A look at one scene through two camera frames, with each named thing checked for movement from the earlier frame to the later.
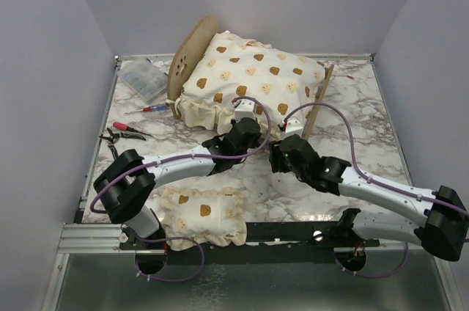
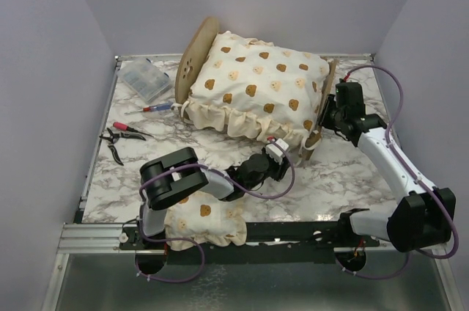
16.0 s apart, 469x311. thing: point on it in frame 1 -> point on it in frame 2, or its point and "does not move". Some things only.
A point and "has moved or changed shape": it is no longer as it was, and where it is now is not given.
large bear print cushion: (231, 67) has moved or changed shape
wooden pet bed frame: (190, 48) has moved or changed shape
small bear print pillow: (212, 216) does not move
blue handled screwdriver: (151, 108) does not move
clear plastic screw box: (147, 79) does not move
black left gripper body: (234, 122) -> (275, 170)
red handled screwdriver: (125, 127) does not move
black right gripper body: (279, 161) -> (327, 119)
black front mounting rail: (266, 242) does not move
